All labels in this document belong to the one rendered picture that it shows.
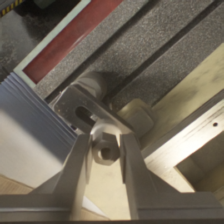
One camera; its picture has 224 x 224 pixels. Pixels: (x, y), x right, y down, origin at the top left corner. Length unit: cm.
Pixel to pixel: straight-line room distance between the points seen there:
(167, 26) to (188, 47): 7
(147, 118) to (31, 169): 41
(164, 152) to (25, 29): 132
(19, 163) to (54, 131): 15
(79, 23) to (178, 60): 27
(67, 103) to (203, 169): 25
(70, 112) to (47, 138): 31
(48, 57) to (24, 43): 93
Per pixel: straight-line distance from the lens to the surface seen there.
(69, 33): 47
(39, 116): 49
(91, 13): 47
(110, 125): 17
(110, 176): 29
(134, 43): 43
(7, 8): 113
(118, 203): 33
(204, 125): 21
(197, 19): 50
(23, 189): 58
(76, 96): 19
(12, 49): 144
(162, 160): 21
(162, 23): 46
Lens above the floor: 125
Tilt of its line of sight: 76 degrees down
